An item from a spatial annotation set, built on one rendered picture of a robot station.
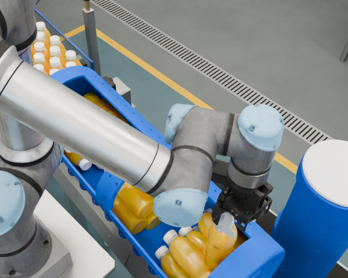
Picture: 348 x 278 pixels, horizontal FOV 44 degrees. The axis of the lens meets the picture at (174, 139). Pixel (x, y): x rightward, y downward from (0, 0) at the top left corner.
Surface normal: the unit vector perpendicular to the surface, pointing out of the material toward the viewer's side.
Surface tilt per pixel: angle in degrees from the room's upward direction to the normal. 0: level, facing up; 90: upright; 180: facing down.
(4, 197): 8
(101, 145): 54
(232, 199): 0
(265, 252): 19
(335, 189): 0
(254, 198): 90
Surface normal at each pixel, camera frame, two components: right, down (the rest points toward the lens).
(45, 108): 0.24, 0.16
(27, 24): 0.90, 0.39
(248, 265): -0.02, -0.62
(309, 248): -0.44, 0.67
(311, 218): -0.69, 0.52
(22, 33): 0.79, 0.52
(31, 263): 0.68, 0.33
